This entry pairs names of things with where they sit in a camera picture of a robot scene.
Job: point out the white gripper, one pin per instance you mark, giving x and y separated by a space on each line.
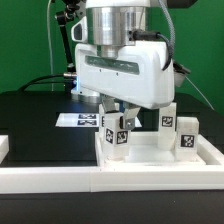
140 75

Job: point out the white square table top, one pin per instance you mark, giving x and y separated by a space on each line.
142 150

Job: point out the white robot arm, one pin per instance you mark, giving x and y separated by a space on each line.
112 24

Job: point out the white sheet with markers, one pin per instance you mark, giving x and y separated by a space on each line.
78 120

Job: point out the white U-shaped fence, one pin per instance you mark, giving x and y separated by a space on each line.
118 178

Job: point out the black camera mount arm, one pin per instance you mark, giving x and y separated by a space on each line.
62 18

